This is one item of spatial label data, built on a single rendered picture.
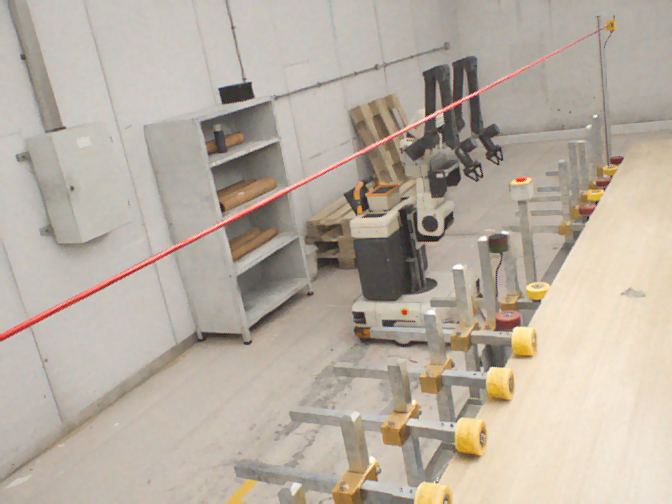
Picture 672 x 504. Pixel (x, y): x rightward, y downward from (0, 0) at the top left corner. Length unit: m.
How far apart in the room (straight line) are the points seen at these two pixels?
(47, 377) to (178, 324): 1.07
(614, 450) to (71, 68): 3.66
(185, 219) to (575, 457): 3.55
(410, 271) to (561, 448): 2.75
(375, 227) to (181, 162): 1.35
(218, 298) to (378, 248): 1.24
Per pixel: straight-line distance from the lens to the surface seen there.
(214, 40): 5.54
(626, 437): 1.78
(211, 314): 4.98
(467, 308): 2.17
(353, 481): 1.59
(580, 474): 1.66
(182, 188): 4.74
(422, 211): 4.22
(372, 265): 4.29
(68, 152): 4.10
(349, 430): 1.56
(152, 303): 4.82
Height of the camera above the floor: 1.87
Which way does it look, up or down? 17 degrees down
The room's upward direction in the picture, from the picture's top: 11 degrees counter-clockwise
